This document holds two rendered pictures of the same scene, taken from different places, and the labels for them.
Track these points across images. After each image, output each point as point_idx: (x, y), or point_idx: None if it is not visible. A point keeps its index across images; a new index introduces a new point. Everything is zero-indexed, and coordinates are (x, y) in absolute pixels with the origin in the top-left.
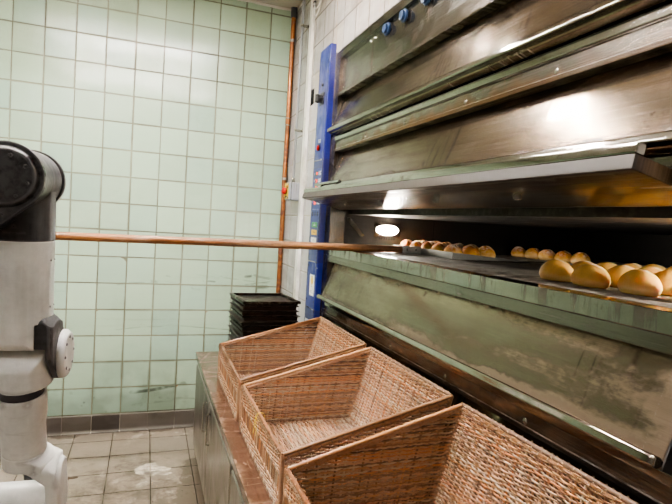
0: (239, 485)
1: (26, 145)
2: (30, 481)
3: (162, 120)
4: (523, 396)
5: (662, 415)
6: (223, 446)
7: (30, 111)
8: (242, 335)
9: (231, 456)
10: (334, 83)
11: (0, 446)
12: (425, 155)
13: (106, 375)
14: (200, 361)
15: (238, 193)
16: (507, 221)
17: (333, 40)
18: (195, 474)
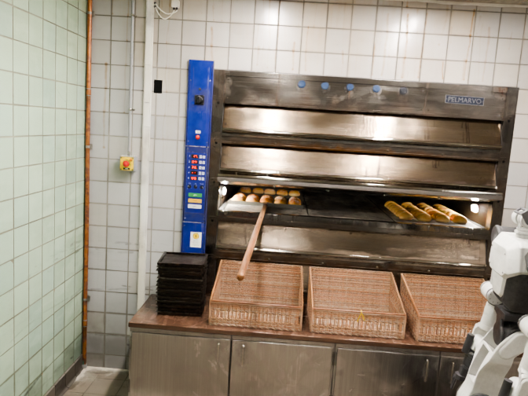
0: (369, 344)
1: None
2: (479, 336)
3: (29, 98)
4: (438, 262)
5: (482, 254)
6: (306, 346)
7: None
8: (200, 290)
9: (343, 340)
10: (213, 91)
11: (493, 324)
12: (356, 168)
13: (5, 395)
14: (162, 324)
15: (66, 166)
16: None
17: (206, 55)
18: None
